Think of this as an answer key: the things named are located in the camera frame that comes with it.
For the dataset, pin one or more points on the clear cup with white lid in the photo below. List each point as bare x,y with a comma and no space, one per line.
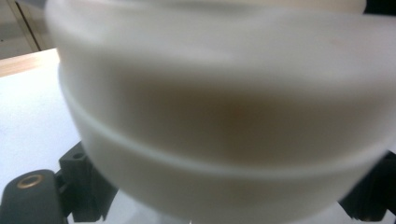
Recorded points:
218,109

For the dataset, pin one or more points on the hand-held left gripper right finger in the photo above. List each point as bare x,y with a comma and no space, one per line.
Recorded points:
375,193

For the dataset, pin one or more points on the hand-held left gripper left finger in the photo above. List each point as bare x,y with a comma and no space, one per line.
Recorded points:
81,186

